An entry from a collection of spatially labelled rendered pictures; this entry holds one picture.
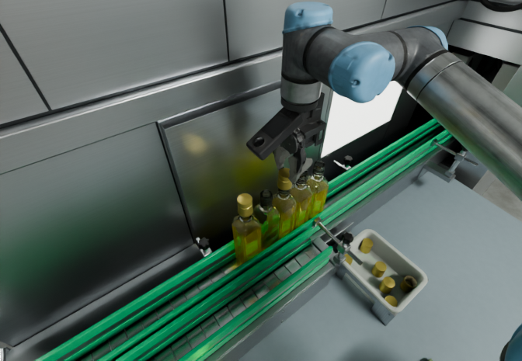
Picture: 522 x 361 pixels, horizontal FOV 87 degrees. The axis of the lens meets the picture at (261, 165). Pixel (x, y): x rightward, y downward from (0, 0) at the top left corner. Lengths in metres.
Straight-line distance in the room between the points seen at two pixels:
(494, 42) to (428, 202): 0.62
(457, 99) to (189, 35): 0.43
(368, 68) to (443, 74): 0.12
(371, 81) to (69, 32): 0.42
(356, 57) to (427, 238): 0.91
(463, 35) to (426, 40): 0.87
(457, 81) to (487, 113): 0.06
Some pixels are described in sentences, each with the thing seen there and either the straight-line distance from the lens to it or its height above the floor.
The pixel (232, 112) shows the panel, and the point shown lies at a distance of 0.61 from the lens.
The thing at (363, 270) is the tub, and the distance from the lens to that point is 1.01.
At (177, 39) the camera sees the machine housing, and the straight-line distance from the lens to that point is 0.54.
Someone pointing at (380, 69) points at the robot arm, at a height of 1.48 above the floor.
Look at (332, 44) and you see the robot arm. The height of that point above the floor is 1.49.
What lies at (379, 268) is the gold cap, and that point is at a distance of 0.98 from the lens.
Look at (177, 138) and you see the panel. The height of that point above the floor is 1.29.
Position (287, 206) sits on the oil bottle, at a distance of 0.70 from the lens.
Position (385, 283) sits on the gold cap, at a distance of 0.96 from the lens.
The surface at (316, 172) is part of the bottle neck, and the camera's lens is 0.73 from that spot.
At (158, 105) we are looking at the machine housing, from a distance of 0.54.
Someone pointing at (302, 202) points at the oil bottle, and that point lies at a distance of 0.73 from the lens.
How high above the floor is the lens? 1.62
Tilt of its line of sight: 43 degrees down
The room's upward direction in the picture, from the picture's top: straight up
